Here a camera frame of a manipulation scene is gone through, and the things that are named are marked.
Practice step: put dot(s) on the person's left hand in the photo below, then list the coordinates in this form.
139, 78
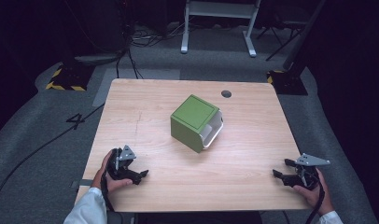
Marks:
114, 184

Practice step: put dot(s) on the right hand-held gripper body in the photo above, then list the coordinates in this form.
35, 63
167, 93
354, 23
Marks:
306, 174

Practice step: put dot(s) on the person's right hand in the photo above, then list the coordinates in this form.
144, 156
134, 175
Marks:
315, 194

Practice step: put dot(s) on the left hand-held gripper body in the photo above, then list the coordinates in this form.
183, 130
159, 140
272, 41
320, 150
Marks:
122, 161

